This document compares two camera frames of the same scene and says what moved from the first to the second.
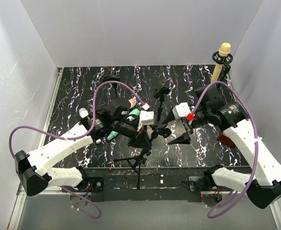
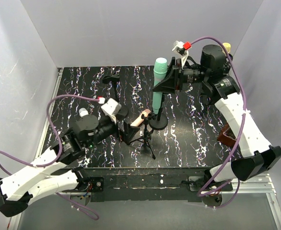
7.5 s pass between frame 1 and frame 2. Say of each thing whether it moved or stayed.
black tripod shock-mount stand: stayed
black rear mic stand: stayed
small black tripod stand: moved
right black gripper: moved
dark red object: stayed
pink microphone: moved
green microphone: moved
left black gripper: moved
